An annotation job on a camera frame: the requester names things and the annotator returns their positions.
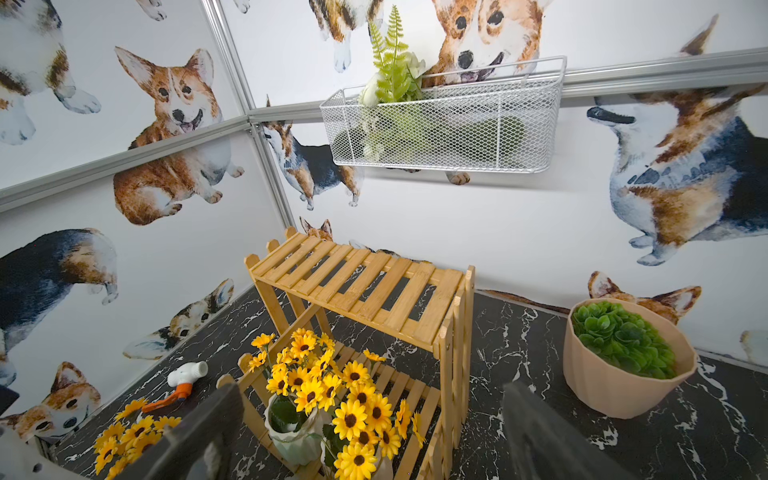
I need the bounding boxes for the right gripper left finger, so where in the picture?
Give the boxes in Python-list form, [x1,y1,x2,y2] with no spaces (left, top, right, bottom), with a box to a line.
[117,384,244,480]

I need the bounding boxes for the green fern white flower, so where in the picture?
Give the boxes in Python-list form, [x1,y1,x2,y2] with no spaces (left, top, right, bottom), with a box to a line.
[358,6,425,107]

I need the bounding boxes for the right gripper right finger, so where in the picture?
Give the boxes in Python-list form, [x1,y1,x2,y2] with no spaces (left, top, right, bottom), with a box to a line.
[502,382,633,480]

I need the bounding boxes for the tan pot green plant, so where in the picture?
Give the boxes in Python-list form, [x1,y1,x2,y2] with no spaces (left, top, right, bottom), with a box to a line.
[563,299,698,419]

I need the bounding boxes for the wooden slatted plant shelf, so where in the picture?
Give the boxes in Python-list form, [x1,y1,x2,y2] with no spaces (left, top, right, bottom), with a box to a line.
[245,228,475,479]

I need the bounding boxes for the white wire wall basket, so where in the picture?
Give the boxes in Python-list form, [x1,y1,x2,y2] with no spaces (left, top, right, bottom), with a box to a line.
[320,56,567,174]

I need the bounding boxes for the sunflower pot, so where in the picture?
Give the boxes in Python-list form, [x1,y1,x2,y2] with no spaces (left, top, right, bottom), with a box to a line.
[303,350,426,479]
[92,398,181,479]
[247,328,341,466]

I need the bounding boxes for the white orange spray nozzle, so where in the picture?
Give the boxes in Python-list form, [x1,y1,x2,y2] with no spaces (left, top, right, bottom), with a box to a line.
[142,361,209,414]

